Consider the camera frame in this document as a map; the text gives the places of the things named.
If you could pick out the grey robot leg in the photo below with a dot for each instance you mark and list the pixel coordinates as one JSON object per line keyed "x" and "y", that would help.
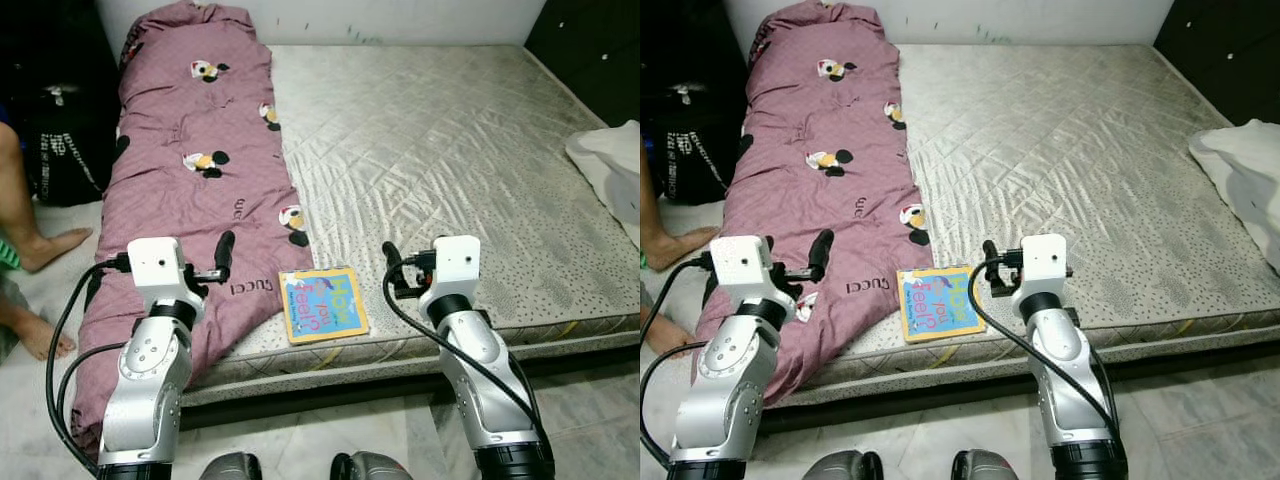
{"x": 375, "y": 468}
{"x": 230, "y": 468}
{"x": 985, "y": 468}
{"x": 840, "y": 468}

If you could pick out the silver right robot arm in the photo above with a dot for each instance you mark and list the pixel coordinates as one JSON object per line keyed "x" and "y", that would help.
{"x": 1070, "y": 380}
{"x": 480, "y": 380}

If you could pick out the grey right robot leg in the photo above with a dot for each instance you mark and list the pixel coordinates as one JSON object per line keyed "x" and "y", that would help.
{"x": 985, "y": 468}
{"x": 375, "y": 468}

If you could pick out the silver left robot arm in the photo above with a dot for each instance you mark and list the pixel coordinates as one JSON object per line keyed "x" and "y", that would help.
{"x": 725, "y": 390}
{"x": 145, "y": 390}

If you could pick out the purple duvet with cartoon prints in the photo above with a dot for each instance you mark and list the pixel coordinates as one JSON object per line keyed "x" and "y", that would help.
{"x": 810, "y": 110}
{"x": 190, "y": 120}

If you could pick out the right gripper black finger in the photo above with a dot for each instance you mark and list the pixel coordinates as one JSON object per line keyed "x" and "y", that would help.
{"x": 393, "y": 265}
{"x": 991, "y": 262}

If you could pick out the colourful yellow-edged children's book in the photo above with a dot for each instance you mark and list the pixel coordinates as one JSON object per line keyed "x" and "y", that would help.
{"x": 940, "y": 303}
{"x": 322, "y": 305}

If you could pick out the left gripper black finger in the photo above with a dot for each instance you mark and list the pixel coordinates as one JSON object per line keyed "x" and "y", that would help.
{"x": 225, "y": 255}
{"x": 820, "y": 255}

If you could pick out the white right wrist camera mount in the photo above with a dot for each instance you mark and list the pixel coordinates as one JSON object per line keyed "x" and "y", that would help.
{"x": 1043, "y": 262}
{"x": 455, "y": 265}

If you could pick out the grey quilted mattress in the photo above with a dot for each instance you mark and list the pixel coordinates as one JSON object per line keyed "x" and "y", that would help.
{"x": 440, "y": 150}
{"x": 1060, "y": 150}

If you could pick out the person in grey shorts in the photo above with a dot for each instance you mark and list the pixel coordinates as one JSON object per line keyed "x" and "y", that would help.
{"x": 675, "y": 248}
{"x": 50, "y": 248}

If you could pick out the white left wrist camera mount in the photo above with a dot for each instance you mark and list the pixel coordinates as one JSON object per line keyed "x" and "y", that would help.
{"x": 155, "y": 265}
{"x": 740, "y": 265}

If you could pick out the grey left robot leg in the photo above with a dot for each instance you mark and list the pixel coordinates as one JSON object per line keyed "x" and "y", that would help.
{"x": 840, "y": 468}
{"x": 230, "y": 468}

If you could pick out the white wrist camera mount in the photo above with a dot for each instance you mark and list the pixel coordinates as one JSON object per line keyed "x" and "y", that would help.
{"x": 740, "y": 265}
{"x": 155, "y": 265}
{"x": 1043, "y": 262}
{"x": 455, "y": 265}

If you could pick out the white pillow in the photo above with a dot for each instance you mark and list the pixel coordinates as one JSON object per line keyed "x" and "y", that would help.
{"x": 610, "y": 165}
{"x": 1240, "y": 170}

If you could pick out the dark bed base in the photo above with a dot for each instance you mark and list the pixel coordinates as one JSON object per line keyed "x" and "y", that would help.
{"x": 1180, "y": 365}
{"x": 560, "y": 375}

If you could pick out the black tufted headboard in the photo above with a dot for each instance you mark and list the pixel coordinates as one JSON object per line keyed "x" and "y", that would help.
{"x": 590, "y": 50}
{"x": 1220, "y": 50}

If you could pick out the black bag with white print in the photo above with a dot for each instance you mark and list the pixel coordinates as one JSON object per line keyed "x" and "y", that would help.
{"x": 695, "y": 150}
{"x": 70, "y": 150}

